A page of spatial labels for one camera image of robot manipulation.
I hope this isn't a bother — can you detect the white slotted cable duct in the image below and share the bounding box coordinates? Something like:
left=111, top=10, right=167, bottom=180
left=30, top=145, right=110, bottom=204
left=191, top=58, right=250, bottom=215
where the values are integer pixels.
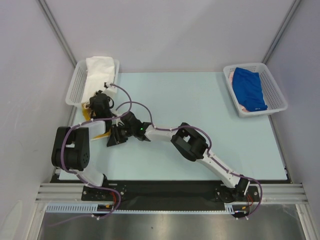
left=46, top=201, right=251, bottom=215

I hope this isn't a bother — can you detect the blue towel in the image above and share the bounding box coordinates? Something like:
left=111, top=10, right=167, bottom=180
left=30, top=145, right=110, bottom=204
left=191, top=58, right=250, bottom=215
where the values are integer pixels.
left=231, top=67, right=268, bottom=112

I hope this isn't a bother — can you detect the right white plastic basket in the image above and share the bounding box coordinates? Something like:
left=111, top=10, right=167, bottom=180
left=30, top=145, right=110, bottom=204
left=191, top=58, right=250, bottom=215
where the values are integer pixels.
left=223, top=62, right=288, bottom=118

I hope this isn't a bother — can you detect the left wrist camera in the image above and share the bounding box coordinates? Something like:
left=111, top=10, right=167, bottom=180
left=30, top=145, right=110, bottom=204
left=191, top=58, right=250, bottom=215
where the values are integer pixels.
left=102, top=82, right=118, bottom=97

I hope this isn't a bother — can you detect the white plastic basket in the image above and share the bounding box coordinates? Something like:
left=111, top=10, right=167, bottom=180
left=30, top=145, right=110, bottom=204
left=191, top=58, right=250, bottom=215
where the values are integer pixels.
left=223, top=62, right=288, bottom=118
left=65, top=59, right=120, bottom=108

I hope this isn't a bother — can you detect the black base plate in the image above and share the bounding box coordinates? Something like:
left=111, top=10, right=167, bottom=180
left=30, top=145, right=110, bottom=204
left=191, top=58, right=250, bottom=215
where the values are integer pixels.
left=81, top=180, right=260, bottom=212

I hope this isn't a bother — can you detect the brown towel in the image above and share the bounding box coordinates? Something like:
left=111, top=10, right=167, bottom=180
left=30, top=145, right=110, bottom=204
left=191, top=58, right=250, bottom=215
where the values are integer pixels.
left=81, top=103, right=111, bottom=141

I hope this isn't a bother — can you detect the white towel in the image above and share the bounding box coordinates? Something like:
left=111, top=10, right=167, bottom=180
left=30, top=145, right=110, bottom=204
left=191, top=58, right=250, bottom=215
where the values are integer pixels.
left=81, top=56, right=115, bottom=104

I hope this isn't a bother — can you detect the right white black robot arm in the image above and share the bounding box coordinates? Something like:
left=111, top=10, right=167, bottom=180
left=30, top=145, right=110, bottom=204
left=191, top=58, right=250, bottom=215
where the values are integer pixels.
left=106, top=112, right=250, bottom=201

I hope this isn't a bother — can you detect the left white plastic basket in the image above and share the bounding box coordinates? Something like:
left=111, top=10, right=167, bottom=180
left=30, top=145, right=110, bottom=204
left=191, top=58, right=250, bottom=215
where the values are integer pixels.
left=65, top=59, right=120, bottom=108

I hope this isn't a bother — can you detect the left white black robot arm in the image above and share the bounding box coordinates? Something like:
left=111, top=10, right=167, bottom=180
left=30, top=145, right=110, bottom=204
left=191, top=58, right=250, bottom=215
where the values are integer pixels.
left=51, top=91, right=114, bottom=200

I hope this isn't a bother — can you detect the pink towel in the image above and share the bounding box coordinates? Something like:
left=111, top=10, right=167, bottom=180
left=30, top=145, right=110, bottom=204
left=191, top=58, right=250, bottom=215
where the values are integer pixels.
left=228, top=71, right=249, bottom=113

